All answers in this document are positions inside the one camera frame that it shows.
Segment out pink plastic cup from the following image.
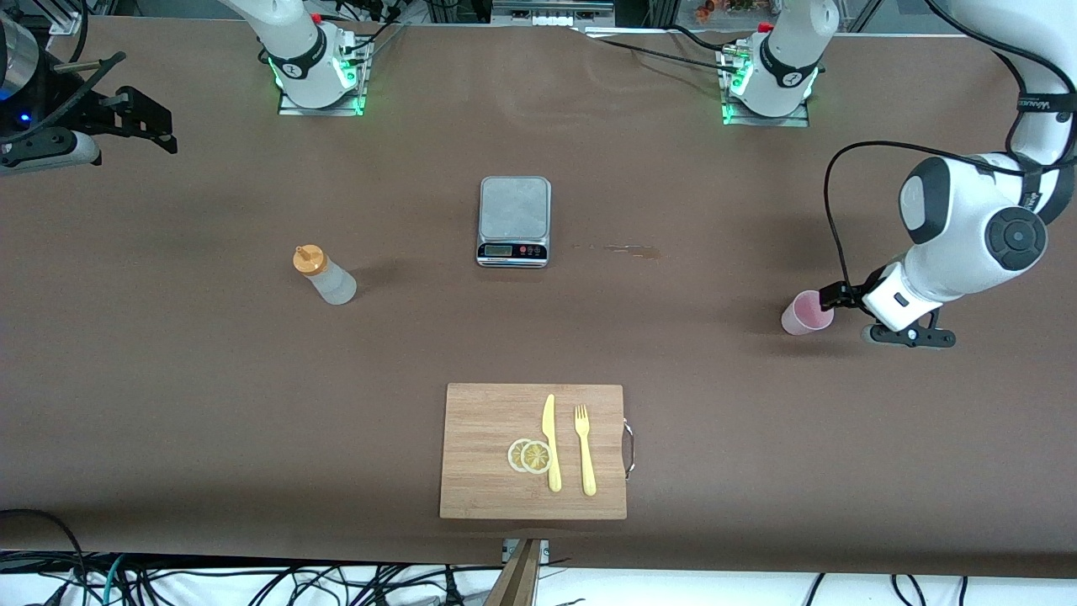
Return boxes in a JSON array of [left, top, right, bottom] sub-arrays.
[[781, 290, 836, 336]]

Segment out translucent orange-capped sauce bottle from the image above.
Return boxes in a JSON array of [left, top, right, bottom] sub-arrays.
[[293, 244, 358, 306]]

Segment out yellow plastic fork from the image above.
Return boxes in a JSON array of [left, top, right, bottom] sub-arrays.
[[574, 405, 597, 497]]

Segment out yellow plastic knife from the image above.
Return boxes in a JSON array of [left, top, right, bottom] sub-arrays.
[[542, 394, 562, 493]]

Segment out silver digital kitchen scale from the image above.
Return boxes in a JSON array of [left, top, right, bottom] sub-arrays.
[[476, 176, 552, 268]]

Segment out white power strip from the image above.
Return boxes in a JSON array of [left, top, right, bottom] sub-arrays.
[[492, 0, 617, 28]]

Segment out wooden cutting board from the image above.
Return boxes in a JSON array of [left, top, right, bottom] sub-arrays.
[[439, 383, 636, 520]]

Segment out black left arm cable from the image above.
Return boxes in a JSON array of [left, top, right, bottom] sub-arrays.
[[823, 0, 1077, 291]]

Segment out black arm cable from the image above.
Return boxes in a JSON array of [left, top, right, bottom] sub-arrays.
[[0, 0, 129, 154], [823, 0, 1077, 291]]

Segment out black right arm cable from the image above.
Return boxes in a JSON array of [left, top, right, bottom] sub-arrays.
[[0, 0, 129, 154]]

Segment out aluminium frame rail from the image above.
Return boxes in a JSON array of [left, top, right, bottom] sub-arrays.
[[46, 0, 114, 36]]

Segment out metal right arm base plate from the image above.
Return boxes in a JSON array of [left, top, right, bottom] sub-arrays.
[[278, 34, 371, 117]]

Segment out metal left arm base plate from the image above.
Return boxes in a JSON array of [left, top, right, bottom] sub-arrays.
[[722, 50, 810, 128]]

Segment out black base cable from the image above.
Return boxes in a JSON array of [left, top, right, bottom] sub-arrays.
[[332, 0, 413, 60]]

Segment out black table cable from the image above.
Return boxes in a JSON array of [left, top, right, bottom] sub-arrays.
[[581, 25, 745, 77]]

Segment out wooden post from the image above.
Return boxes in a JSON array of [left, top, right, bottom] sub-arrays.
[[482, 539, 544, 606]]

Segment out teal floor cable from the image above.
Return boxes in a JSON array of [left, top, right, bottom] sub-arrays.
[[99, 554, 127, 606]]

